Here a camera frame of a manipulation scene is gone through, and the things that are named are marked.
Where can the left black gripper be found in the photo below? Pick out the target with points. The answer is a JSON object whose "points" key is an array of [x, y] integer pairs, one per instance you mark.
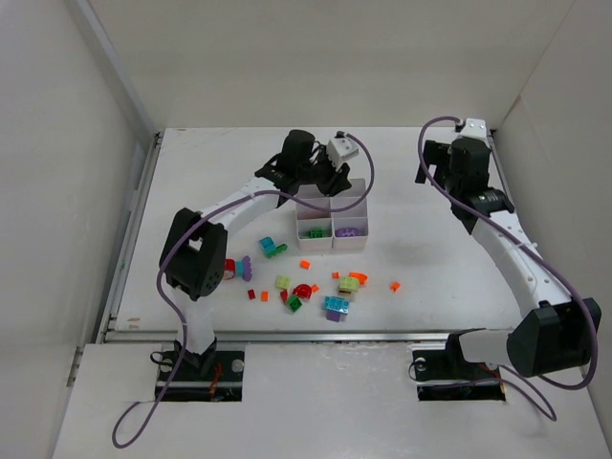
{"points": [[330, 177]]}

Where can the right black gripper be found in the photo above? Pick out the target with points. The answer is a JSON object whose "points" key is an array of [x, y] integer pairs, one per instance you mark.
{"points": [[435, 160]]}

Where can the purple lego block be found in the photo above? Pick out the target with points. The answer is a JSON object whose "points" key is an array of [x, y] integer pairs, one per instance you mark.
{"points": [[347, 232]]}

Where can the teal round lego piece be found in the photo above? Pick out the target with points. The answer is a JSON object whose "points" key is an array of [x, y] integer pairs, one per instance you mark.
{"points": [[268, 246]]}

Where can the purple flower lego piece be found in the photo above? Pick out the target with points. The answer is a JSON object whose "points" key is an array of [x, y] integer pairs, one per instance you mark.
{"points": [[244, 268]]}

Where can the red cylinder lego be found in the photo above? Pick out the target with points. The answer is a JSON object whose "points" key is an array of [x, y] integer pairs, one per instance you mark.
{"points": [[229, 270]]}

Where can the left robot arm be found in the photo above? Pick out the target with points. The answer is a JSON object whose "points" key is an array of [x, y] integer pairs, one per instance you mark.
{"points": [[193, 260]]}

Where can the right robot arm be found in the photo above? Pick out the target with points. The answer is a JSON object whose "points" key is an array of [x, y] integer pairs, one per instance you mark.
{"points": [[555, 331]]}

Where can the left white compartment tray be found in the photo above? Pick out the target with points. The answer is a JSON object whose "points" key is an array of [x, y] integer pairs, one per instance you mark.
{"points": [[315, 216]]}

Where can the white compartment tray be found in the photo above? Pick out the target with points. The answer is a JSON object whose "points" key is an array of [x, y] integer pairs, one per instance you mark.
{"points": [[356, 217], [315, 216]]}

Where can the right white compartment tray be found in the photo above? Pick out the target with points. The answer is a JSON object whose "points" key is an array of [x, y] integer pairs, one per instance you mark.
{"points": [[356, 217]]}

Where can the orange teardrop lego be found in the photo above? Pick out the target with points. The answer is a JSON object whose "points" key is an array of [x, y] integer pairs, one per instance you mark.
{"points": [[361, 277]]}

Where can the lime pink lego brick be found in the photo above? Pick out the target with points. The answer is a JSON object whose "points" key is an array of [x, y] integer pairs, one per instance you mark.
{"points": [[348, 285]]}

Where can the red dome lego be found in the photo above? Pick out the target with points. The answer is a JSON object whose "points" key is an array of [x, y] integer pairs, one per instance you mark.
{"points": [[303, 291]]}

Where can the blue lego brick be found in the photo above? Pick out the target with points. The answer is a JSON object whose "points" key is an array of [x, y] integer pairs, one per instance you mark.
{"points": [[336, 304]]}

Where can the purple lego under blue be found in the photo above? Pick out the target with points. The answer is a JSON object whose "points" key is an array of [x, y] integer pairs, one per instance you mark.
{"points": [[335, 316]]}

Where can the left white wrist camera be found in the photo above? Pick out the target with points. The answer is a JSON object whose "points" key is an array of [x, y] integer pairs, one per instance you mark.
{"points": [[340, 150]]}

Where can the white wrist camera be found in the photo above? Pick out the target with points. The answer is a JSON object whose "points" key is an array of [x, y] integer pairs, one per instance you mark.
{"points": [[472, 128], [340, 150]]}

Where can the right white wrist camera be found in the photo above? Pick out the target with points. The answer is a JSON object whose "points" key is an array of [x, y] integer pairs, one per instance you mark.
{"points": [[472, 128]]}

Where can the metal rail front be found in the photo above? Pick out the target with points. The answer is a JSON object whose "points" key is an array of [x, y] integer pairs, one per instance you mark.
{"points": [[276, 337]]}

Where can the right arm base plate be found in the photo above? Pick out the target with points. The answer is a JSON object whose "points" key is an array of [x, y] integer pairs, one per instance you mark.
{"points": [[441, 379]]}

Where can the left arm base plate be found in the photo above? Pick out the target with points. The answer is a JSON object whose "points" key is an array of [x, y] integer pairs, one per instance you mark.
{"points": [[215, 377]]}

